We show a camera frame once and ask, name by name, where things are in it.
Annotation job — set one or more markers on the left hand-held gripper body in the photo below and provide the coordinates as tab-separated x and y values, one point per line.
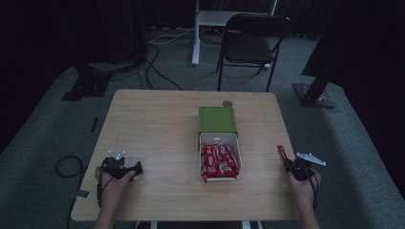
116	167

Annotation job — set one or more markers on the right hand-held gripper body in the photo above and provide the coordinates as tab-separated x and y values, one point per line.
305	165

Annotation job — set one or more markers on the red snack packet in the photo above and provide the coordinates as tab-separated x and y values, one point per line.
281	152

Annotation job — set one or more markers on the pile of red packets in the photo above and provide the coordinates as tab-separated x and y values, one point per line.
219	160

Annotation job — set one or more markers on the white drawer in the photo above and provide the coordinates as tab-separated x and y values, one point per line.
219	138

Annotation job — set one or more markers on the person's left hand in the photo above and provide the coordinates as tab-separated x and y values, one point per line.
113	187

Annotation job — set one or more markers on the person's right hand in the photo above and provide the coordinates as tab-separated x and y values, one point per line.
302	189

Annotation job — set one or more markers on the grey tape piece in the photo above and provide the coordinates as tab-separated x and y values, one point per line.
83	193

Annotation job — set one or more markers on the black floor strip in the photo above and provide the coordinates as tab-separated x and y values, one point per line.
94	124

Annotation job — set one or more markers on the white table leg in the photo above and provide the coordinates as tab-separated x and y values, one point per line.
153	225
250	225

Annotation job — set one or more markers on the green drawer case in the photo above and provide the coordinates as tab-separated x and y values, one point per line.
217	119

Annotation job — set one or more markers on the black stand base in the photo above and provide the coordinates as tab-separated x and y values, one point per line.
86	86

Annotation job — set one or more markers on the round silver disc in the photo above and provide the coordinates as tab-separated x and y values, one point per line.
227	103

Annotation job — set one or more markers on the black folding chair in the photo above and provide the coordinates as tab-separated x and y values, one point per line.
251	41

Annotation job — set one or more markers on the black stand with base plate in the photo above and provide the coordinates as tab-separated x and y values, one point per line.
313	95

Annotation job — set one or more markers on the white desk frame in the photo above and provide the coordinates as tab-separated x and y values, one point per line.
203	19

